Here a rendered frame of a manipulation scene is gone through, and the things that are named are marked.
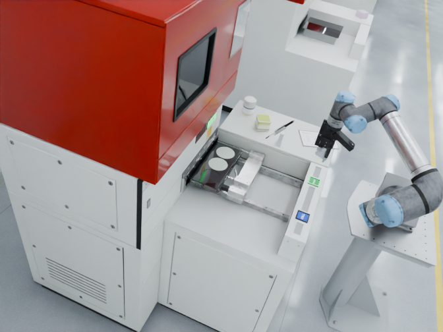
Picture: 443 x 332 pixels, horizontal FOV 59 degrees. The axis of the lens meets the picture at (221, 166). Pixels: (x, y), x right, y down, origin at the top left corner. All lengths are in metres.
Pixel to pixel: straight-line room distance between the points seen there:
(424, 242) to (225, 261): 0.99
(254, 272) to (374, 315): 1.20
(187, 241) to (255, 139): 0.67
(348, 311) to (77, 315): 1.65
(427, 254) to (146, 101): 1.53
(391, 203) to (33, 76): 1.29
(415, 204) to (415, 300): 1.65
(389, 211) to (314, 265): 1.48
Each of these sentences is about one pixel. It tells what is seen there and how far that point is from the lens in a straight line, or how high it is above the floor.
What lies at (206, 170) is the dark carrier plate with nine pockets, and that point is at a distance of 1.98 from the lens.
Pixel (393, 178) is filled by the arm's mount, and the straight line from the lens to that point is 2.17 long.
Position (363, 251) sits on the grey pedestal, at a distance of 2.33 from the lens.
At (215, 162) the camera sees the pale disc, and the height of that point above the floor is 0.90.
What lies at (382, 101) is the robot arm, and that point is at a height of 1.49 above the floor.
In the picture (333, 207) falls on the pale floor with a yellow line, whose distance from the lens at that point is 3.38.
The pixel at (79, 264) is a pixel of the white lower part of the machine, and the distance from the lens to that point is 2.12.
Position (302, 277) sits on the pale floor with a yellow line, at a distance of 2.83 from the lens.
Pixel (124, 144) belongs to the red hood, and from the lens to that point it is 1.37.
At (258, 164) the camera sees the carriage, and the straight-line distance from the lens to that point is 2.12.
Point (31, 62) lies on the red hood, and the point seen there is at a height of 1.55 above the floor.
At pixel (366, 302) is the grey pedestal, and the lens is 2.78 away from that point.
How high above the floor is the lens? 2.22
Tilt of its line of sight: 41 degrees down
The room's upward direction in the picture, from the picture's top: 11 degrees clockwise
